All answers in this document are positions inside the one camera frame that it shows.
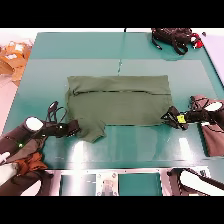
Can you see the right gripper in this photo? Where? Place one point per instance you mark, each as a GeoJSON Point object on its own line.
{"type": "Point", "coordinates": [176, 117]}

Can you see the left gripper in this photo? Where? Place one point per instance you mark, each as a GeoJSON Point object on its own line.
{"type": "Point", "coordinates": [68, 128]}

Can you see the green T-shirt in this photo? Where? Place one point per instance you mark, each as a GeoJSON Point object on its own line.
{"type": "Point", "coordinates": [120, 106]}

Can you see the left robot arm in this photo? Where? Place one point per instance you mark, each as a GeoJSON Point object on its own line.
{"type": "Point", "coordinates": [20, 140]}

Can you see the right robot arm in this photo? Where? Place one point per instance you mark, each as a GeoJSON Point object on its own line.
{"type": "Point", "coordinates": [200, 116]}

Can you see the red-brown garment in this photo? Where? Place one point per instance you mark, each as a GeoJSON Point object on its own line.
{"type": "Point", "coordinates": [215, 140]}

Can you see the orange garment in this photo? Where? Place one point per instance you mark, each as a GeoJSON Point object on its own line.
{"type": "Point", "coordinates": [33, 165]}

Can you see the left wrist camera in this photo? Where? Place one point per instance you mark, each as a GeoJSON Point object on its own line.
{"type": "Point", "coordinates": [55, 111]}

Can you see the silver frame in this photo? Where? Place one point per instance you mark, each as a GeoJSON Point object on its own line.
{"type": "Point", "coordinates": [106, 183]}

